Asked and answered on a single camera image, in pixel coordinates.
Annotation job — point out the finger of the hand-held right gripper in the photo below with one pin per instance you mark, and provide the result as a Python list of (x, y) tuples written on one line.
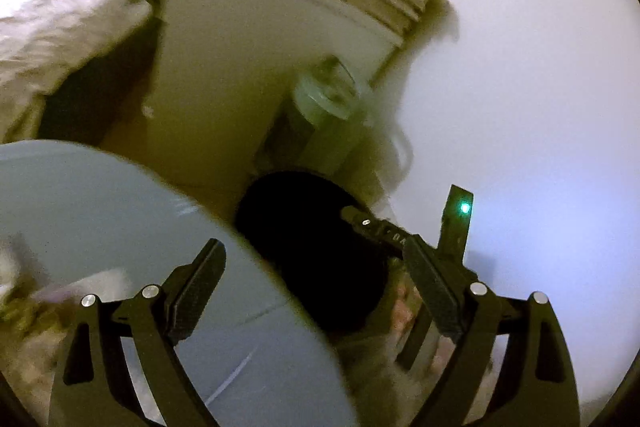
[(372, 227), (415, 342)]

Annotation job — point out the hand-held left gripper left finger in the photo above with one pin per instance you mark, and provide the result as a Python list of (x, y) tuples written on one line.
[(196, 292)]

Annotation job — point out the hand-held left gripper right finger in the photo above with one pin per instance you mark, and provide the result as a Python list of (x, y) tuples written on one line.
[(434, 292)]

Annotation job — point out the clear green jar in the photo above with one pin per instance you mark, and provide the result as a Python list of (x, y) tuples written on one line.
[(325, 102)]

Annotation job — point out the yellow green wrapper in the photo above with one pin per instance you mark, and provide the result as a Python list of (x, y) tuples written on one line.
[(22, 312)]

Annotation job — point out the beige bedside cabinet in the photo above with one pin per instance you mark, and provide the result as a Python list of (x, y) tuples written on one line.
[(240, 72)]

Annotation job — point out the white quilted blanket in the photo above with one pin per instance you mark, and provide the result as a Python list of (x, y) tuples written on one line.
[(65, 27)]

